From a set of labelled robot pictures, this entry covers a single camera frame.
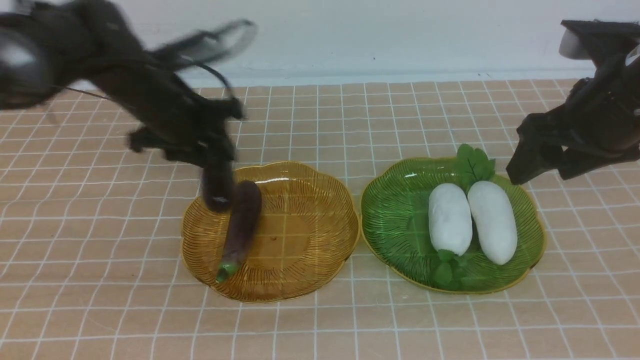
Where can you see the amber glass plate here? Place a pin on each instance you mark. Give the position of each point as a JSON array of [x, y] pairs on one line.
[[307, 230]]

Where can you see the white radish with leaves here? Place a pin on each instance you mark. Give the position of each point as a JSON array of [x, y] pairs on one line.
[[490, 206]]

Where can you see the purple eggplant green stem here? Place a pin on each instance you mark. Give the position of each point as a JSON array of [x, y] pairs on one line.
[[243, 223]]

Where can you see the green glass plate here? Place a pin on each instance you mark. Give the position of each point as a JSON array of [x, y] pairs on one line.
[[395, 225]]

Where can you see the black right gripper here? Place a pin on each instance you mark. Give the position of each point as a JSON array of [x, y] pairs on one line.
[[596, 126]]

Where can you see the white radish in plate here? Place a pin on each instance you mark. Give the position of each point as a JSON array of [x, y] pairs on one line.
[[450, 219]]

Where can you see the purple eggplant brown stem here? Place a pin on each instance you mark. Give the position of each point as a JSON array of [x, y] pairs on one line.
[[217, 182]]

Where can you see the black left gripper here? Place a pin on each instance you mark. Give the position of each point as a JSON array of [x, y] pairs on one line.
[[174, 118]]

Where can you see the orange checkered tablecloth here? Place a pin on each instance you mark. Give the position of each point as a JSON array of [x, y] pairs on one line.
[[90, 237]]

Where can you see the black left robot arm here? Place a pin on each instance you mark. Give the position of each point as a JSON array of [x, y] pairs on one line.
[[46, 47]]

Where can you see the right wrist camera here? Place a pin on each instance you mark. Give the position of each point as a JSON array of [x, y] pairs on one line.
[[597, 40]]

